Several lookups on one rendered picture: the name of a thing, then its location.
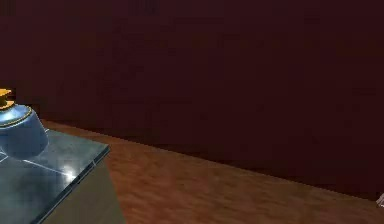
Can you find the blue vase with gold neck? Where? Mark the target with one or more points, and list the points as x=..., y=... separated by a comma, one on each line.
x=20, y=133

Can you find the small white object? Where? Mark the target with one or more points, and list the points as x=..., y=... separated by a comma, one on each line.
x=381, y=201

